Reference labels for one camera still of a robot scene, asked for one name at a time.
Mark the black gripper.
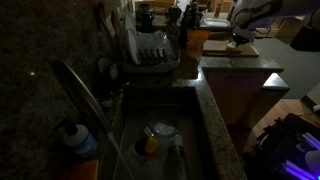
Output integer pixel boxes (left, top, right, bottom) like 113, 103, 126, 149
232, 35, 251, 48

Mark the large wooden chopping board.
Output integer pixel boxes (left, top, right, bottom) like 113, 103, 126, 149
202, 39, 261, 59

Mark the small wooden chopping board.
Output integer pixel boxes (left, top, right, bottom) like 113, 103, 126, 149
203, 39, 243, 55

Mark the orange sponge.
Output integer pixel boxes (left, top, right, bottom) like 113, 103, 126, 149
55, 158, 100, 180

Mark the clear plastic container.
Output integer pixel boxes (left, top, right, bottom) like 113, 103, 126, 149
202, 17, 232, 30

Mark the small orange bottle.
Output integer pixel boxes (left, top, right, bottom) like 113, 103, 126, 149
214, 2, 224, 19

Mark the orange plastic container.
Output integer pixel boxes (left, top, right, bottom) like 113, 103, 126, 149
185, 29, 211, 61

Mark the wooden kitchen cabinet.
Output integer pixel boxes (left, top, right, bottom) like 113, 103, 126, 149
202, 67, 285, 130

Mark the black knife block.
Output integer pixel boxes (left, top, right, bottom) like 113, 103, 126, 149
179, 2, 201, 48

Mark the dark cutlery holder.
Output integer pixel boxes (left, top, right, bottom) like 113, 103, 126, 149
166, 5, 184, 35

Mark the steel kitchen sink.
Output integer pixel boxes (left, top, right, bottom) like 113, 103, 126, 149
111, 85, 215, 180

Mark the grey dish rack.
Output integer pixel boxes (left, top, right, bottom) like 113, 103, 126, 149
121, 29, 181, 75

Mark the dark glass jar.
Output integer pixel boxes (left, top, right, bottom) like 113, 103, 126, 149
136, 2, 155, 33

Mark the white dinner plate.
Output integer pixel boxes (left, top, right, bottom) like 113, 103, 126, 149
124, 13, 138, 33
126, 28, 142, 66

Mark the black robot cart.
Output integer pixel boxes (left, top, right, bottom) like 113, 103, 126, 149
242, 112, 320, 180

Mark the clear drinking bottle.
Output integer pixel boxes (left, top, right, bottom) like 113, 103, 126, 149
166, 134, 188, 180

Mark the small yellow scrubber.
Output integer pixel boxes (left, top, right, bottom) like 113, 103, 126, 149
143, 135, 160, 155

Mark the curved metal faucet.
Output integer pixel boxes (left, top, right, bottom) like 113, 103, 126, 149
49, 59, 135, 180

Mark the white soap bottle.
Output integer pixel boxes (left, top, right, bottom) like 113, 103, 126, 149
62, 123, 99, 158

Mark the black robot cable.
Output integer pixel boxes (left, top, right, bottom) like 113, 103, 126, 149
232, 7, 269, 35

